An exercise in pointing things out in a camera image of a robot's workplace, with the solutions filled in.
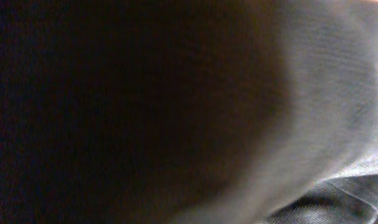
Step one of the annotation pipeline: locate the black Sydrogen t-shirt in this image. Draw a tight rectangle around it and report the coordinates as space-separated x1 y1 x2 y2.
0 1 378 223

